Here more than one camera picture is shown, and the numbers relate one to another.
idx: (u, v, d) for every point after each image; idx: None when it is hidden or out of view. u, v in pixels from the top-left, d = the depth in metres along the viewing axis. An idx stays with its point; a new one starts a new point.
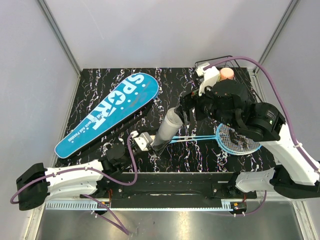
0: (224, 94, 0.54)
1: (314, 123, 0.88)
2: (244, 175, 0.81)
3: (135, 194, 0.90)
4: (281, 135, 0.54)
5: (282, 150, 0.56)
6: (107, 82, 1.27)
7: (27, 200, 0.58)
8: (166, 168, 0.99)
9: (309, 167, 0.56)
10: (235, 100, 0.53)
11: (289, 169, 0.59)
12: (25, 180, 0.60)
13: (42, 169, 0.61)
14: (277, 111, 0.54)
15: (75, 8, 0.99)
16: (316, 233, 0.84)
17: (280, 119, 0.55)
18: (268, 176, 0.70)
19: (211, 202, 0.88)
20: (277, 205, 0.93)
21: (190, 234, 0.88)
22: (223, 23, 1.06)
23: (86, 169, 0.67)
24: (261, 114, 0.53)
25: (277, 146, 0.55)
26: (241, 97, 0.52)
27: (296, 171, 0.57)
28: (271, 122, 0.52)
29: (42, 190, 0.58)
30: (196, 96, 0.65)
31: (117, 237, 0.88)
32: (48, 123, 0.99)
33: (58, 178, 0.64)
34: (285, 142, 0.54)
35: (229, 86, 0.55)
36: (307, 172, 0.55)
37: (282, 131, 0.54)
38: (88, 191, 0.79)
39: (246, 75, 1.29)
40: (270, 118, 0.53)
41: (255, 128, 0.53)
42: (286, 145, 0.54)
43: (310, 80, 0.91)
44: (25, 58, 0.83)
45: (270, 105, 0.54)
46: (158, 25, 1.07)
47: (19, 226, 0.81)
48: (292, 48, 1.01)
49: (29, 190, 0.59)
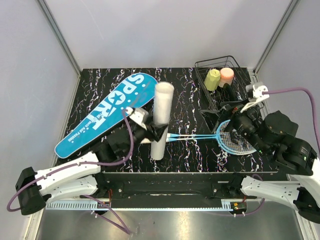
0: (279, 131, 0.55)
1: (313, 123, 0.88)
2: (253, 181, 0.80)
3: (135, 194, 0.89)
4: (314, 170, 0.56)
5: (314, 183, 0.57)
6: (107, 82, 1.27)
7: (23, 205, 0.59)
8: (166, 168, 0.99)
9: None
10: (286, 137, 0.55)
11: (318, 200, 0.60)
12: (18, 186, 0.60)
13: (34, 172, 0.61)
14: (310, 147, 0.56)
15: (75, 8, 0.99)
16: (316, 234, 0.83)
17: (312, 154, 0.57)
18: (290, 195, 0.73)
19: (210, 202, 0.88)
20: (277, 205, 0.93)
21: (190, 234, 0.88)
22: (223, 24, 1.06)
23: (78, 164, 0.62)
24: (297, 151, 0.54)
25: (309, 178, 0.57)
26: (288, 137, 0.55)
27: None
28: (305, 158, 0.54)
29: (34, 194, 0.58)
30: (237, 113, 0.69)
31: (117, 237, 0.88)
32: (48, 123, 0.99)
33: (49, 179, 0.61)
34: (318, 176, 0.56)
35: (281, 122, 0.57)
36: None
37: (315, 165, 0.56)
38: (89, 190, 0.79)
39: (246, 75, 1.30)
40: (304, 154, 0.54)
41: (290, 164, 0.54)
42: (319, 178, 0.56)
43: (308, 80, 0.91)
44: (25, 58, 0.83)
45: (303, 141, 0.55)
46: (158, 25, 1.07)
47: (19, 226, 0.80)
48: (291, 48, 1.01)
49: (23, 195, 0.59)
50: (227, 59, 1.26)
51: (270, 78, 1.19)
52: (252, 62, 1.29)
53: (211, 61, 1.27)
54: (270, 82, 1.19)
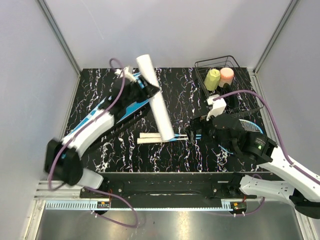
0: (221, 127, 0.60)
1: (312, 123, 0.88)
2: (252, 180, 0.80)
3: (135, 194, 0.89)
4: (273, 157, 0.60)
5: (281, 171, 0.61)
6: (107, 82, 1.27)
7: (64, 176, 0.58)
8: (166, 168, 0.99)
9: (314, 183, 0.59)
10: (232, 132, 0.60)
11: (298, 188, 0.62)
12: (50, 164, 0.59)
13: (57, 142, 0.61)
14: (266, 137, 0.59)
15: (75, 8, 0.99)
16: (316, 234, 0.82)
17: (271, 143, 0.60)
18: (286, 190, 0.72)
19: (210, 202, 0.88)
20: (276, 205, 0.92)
21: (190, 234, 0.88)
22: (223, 23, 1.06)
23: (94, 120, 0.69)
24: (253, 140, 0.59)
25: (273, 167, 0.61)
26: (236, 129, 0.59)
27: (303, 189, 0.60)
28: (260, 147, 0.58)
29: (74, 152, 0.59)
30: (204, 120, 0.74)
31: (117, 237, 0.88)
32: (47, 123, 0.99)
33: (76, 141, 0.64)
34: (278, 162, 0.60)
35: (223, 119, 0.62)
36: (312, 189, 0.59)
37: (274, 153, 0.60)
38: (98, 179, 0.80)
39: (246, 75, 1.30)
40: (259, 143, 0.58)
41: (249, 154, 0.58)
42: (281, 165, 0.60)
43: (308, 80, 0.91)
44: (25, 58, 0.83)
45: (255, 132, 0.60)
46: (157, 25, 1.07)
47: (19, 227, 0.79)
48: (291, 48, 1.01)
49: (60, 167, 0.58)
50: (227, 59, 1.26)
51: (270, 78, 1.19)
52: (252, 62, 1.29)
53: (211, 61, 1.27)
54: (270, 82, 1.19)
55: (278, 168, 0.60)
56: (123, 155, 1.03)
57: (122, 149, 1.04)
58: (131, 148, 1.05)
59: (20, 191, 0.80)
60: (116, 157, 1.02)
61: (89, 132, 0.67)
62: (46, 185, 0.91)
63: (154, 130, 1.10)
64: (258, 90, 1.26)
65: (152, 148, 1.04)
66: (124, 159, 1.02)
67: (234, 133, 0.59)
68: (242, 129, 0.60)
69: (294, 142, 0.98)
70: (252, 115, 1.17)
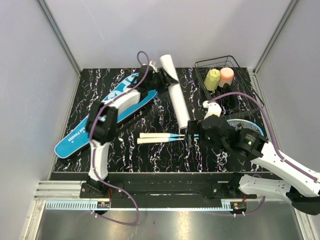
0: (208, 126, 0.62)
1: (311, 123, 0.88)
2: (250, 178, 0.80)
3: (135, 194, 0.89)
4: (263, 152, 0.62)
5: (273, 166, 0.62)
6: (107, 82, 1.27)
7: (103, 130, 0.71)
8: (166, 168, 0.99)
9: (307, 177, 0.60)
10: (220, 131, 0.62)
11: (292, 183, 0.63)
12: (92, 120, 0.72)
13: (99, 102, 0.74)
14: (255, 133, 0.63)
15: (75, 8, 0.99)
16: (316, 233, 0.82)
17: (261, 139, 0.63)
18: (283, 187, 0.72)
19: (210, 201, 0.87)
20: (276, 205, 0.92)
21: (190, 234, 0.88)
22: (223, 23, 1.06)
23: (127, 93, 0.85)
24: (242, 137, 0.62)
25: (265, 163, 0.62)
26: (223, 128, 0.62)
27: (298, 184, 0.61)
28: (250, 143, 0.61)
29: (114, 110, 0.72)
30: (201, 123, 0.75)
31: (117, 237, 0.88)
32: (47, 123, 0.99)
33: (115, 103, 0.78)
34: (269, 157, 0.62)
35: (210, 119, 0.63)
36: (305, 183, 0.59)
37: (264, 148, 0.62)
38: (105, 171, 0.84)
39: (246, 75, 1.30)
40: (249, 139, 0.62)
41: (239, 150, 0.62)
42: (272, 159, 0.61)
43: (308, 80, 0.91)
44: (25, 58, 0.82)
45: (244, 130, 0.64)
46: (157, 25, 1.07)
47: (19, 226, 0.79)
48: (291, 48, 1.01)
49: (100, 125, 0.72)
50: (227, 59, 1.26)
51: (270, 78, 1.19)
52: (252, 62, 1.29)
53: (211, 61, 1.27)
54: (270, 82, 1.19)
55: (269, 163, 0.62)
56: (123, 155, 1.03)
57: (122, 149, 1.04)
58: (131, 147, 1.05)
59: (20, 191, 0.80)
60: (116, 157, 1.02)
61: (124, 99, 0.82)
62: (46, 185, 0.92)
63: (154, 130, 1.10)
64: (257, 90, 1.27)
65: (152, 148, 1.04)
66: (124, 159, 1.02)
67: (223, 131, 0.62)
68: (230, 127, 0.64)
69: (294, 142, 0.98)
70: (252, 115, 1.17)
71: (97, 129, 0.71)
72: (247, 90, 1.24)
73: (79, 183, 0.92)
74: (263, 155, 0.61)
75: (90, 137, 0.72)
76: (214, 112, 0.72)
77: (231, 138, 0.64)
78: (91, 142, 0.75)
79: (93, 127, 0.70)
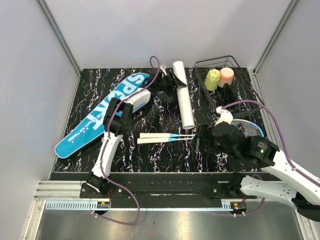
0: (219, 134, 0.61)
1: (311, 123, 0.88)
2: (253, 180, 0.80)
3: (135, 194, 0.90)
4: (275, 161, 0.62)
5: (283, 174, 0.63)
6: (107, 82, 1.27)
7: (120, 124, 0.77)
8: (166, 168, 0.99)
9: (316, 186, 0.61)
10: (231, 139, 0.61)
11: (301, 192, 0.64)
12: (110, 114, 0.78)
13: (117, 98, 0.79)
14: (268, 141, 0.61)
15: (75, 8, 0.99)
16: (316, 234, 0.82)
17: (273, 147, 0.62)
18: (289, 193, 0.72)
19: (210, 202, 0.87)
20: (276, 205, 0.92)
21: (190, 234, 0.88)
22: (223, 23, 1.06)
23: (140, 91, 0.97)
24: (254, 144, 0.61)
25: (275, 171, 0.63)
26: (233, 135, 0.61)
27: (306, 192, 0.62)
28: (262, 151, 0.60)
29: (130, 106, 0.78)
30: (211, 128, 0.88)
31: (117, 237, 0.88)
32: (48, 123, 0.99)
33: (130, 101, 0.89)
34: (280, 166, 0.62)
35: (221, 127, 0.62)
36: (315, 192, 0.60)
37: (276, 157, 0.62)
38: (109, 167, 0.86)
39: (246, 75, 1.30)
40: (261, 147, 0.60)
41: (251, 158, 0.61)
42: (283, 168, 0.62)
43: (308, 80, 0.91)
44: (25, 58, 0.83)
45: (256, 137, 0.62)
46: (157, 25, 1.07)
47: (19, 226, 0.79)
48: (291, 48, 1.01)
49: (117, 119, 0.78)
50: (227, 59, 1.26)
51: (270, 78, 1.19)
52: (252, 62, 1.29)
53: (211, 61, 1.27)
54: (270, 82, 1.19)
55: (280, 171, 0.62)
56: (123, 155, 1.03)
57: (122, 149, 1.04)
58: (131, 148, 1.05)
59: (20, 191, 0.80)
60: (116, 157, 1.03)
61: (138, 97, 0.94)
62: (46, 185, 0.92)
63: (154, 130, 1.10)
64: (258, 90, 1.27)
65: (153, 148, 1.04)
66: (124, 159, 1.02)
67: (234, 139, 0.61)
68: (240, 134, 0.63)
69: (294, 142, 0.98)
70: (252, 115, 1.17)
71: (114, 123, 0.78)
72: (247, 90, 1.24)
73: (79, 183, 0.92)
74: (275, 163, 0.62)
75: (108, 129, 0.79)
76: (225, 119, 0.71)
77: (241, 145, 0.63)
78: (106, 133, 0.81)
79: (111, 121, 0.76)
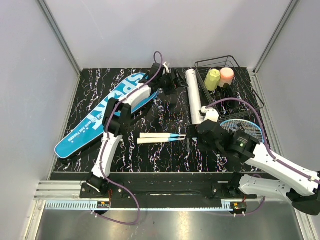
0: (203, 130, 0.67)
1: (311, 123, 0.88)
2: (251, 179, 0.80)
3: (135, 193, 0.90)
4: (255, 153, 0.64)
5: (266, 166, 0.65)
6: (107, 82, 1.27)
7: (119, 125, 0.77)
8: (166, 168, 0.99)
9: (301, 176, 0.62)
10: (213, 134, 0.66)
11: (288, 183, 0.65)
12: (108, 115, 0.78)
13: (115, 99, 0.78)
14: (248, 135, 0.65)
15: (75, 8, 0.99)
16: (316, 233, 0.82)
17: (254, 141, 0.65)
18: (284, 188, 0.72)
19: (210, 202, 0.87)
20: (276, 205, 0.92)
21: (190, 234, 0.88)
22: (223, 23, 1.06)
23: (139, 88, 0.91)
24: (234, 139, 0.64)
25: (258, 163, 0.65)
26: (216, 131, 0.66)
27: (292, 183, 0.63)
28: (242, 145, 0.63)
29: (128, 107, 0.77)
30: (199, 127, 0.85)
31: (117, 237, 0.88)
32: (48, 123, 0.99)
33: (128, 101, 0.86)
34: (261, 158, 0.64)
35: (206, 123, 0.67)
36: (299, 182, 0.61)
37: (256, 149, 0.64)
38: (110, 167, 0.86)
39: (246, 75, 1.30)
40: (241, 142, 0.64)
41: (233, 152, 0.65)
42: (264, 160, 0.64)
43: (307, 80, 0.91)
44: (25, 58, 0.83)
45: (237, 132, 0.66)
46: (158, 24, 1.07)
47: (19, 226, 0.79)
48: (291, 48, 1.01)
49: (116, 119, 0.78)
50: (227, 59, 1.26)
51: (270, 78, 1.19)
52: (252, 62, 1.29)
53: (211, 61, 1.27)
54: (270, 82, 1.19)
55: (262, 163, 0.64)
56: (123, 155, 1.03)
57: (122, 149, 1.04)
58: (131, 148, 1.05)
59: (20, 191, 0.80)
60: (116, 157, 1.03)
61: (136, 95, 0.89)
62: (46, 185, 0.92)
63: (154, 130, 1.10)
64: (257, 90, 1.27)
65: (153, 148, 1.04)
66: (124, 159, 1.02)
67: (216, 134, 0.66)
68: (223, 130, 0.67)
69: (294, 141, 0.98)
70: (252, 115, 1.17)
71: (112, 123, 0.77)
72: (247, 90, 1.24)
73: (79, 183, 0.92)
74: (255, 156, 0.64)
75: (106, 130, 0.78)
76: (211, 117, 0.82)
77: (225, 141, 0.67)
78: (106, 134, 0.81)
79: (109, 121, 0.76)
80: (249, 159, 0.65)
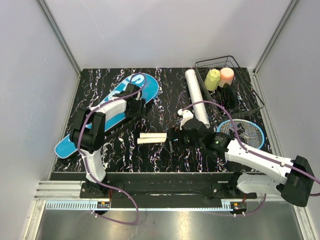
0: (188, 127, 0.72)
1: (311, 122, 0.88)
2: (247, 176, 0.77)
3: (135, 194, 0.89)
4: (229, 147, 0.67)
5: (240, 158, 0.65)
6: (107, 82, 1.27)
7: (90, 138, 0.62)
8: (166, 168, 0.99)
9: (273, 163, 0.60)
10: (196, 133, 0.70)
11: (267, 173, 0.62)
12: (78, 127, 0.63)
13: (84, 108, 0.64)
14: (225, 134, 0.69)
15: (75, 8, 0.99)
16: (316, 233, 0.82)
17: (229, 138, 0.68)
18: (275, 181, 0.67)
19: (211, 202, 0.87)
20: (277, 205, 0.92)
21: (190, 234, 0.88)
22: (223, 23, 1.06)
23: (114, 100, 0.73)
24: (213, 137, 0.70)
25: (232, 157, 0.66)
26: (200, 129, 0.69)
27: (268, 172, 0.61)
28: (217, 142, 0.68)
29: (102, 115, 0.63)
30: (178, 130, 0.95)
31: (117, 237, 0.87)
32: (48, 123, 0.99)
33: (102, 110, 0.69)
34: (234, 150, 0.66)
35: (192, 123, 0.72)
36: (271, 168, 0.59)
37: (231, 144, 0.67)
38: (101, 172, 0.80)
39: (246, 75, 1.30)
40: (218, 139, 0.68)
41: (212, 150, 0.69)
42: (237, 152, 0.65)
43: (307, 79, 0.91)
44: (26, 58, 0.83)
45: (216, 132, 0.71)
46: (157, 24, 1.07)
47: (19, 226, 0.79)
48: (290, 47, 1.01)
49: (87, 132, 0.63)
50: (227, 59, 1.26)
51: (270, 78, 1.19)
52: (252, 62, 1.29)
53: (211, 61, 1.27)
54: (270, 82, 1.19)
55: (236, 156, 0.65)
56: (123, 155, 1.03)
57: (122, 149, 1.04)
58: (131, 148, 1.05)
59: (20, 191, 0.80)
60: (116, 157, 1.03)
61: (111, 107, 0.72)
62: (46, 185, 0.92)
63: (154, 130, 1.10)
64: (257, 90, 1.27)
65: (153, 148, 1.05)
66: (124, 159, 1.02)
67: (200, 132, 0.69)
68: (207, 129, 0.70)
69: (294, 141, 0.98)
70: (252, 115, 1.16)
71: (85, 137, 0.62)
72: (246, 90, 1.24)
73: (79, 183, 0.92)
74: (228, 149, 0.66)
75: (78, 146, 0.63)
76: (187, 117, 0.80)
77: (208, 139, 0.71)
78: (80, 152, 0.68)
79: (80, 134, 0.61)
80: (225, 155, 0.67)
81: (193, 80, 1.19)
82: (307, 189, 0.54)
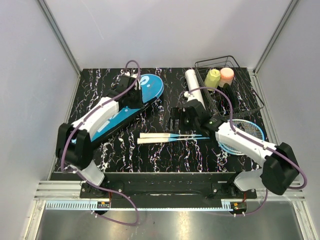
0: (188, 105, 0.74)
1: (311, 122, 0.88)
2: (242, 173, 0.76)
3: (135, 194, 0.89)
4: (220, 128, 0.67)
5: (228, 139, 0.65)
6: (107, 83, 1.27)
7: (75, 157, 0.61)
8: (166, 168, 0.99)
9: (256, 145, 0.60)
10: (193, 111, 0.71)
11: (250, 156, 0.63)
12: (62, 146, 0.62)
13: (68, 125, 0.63)
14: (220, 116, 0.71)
15: (75, 8, 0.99)
16: (316, 234, 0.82)
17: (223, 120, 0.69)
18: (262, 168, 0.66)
19: (211, 202, 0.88)
20: (277, 205, 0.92)
21: (190, 234, 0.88)
22: (223, 23, 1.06)
23: (102, 106, 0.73)
24: (209, 118, 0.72)
25: (221, 136, 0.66)
26: (198, 108, 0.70)
27: (251, 153, 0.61)
28: (211, 122, 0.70)
29: (84, 134, 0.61)
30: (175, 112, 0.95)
31: (117, 237, 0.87)
32: (47, 123, 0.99)
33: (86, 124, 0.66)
34: (224, 131, 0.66)
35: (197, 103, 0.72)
36: (254, 150, 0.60)
37: (222, 125, 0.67)
38: (99, 176, 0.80)
39: (246, 75, 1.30)
40: (212, 120, 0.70)
41: (205, 129, 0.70)
42: (226, 132, 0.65)
43: (307, 79, 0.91)
44: (26, 59, 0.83)
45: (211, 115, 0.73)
46: (157, 24, 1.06)
47: (19, 226, 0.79)
48: (290, 47, 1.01)
49: (72, 150, 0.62)
50: (227, 59, 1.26)
51: (270, 77, 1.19)
52: (252, 62, 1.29)
53: (211, 61, 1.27)
54: (270, 82, 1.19)
55: (225, 136, 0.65)
56: (123, 155, 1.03)
57: (122, 149, 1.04)
58: (131, 148, 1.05)
59: (20, 191, 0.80)
60: (116, 157, 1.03)
61: (99, 115, 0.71)
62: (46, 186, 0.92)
63: (154, 130, 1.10)
64: (257, 90, 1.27)
65: (153, 148, 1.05)
66: (124, 159, 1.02)
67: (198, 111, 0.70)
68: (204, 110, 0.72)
69: (294, 141, 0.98)
70: (252, 115, 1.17)
71: (70, 156, 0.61)
72: (246, 90, 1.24)
73: (79, 183, 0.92)
74: (219, 130, 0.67)
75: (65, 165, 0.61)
76: None
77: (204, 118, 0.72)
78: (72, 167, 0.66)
79: (63, 154, 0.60)
80: (216, 136, 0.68)
81: (192, 79, 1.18)
82: (287, 176, 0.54)
